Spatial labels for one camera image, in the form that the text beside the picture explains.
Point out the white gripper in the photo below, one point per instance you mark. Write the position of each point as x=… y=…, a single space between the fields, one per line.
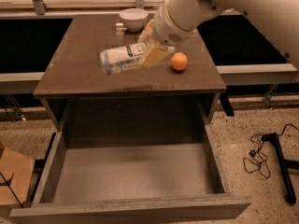
x=167 y=29

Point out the blue plastic water bottle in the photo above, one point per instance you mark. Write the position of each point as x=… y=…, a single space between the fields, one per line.
x=125 y=58

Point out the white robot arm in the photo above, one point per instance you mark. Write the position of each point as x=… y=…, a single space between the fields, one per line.
x=276 y=20

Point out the grey counter cabinet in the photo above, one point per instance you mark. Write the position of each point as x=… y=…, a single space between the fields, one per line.
x=77 y=70

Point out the grey open drawer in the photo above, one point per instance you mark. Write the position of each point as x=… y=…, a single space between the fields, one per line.
x=132 y=161

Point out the white ceramic bowl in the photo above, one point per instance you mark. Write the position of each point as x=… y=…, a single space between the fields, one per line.
x=134 y=19

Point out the orange fruit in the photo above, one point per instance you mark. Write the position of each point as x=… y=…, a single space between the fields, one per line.
x=179 y=61

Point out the black stand leg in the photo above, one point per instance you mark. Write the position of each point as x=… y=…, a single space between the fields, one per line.
x=284 y=165

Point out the brown cardboard box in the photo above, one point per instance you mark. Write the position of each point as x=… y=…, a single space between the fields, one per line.
x=16 y=172

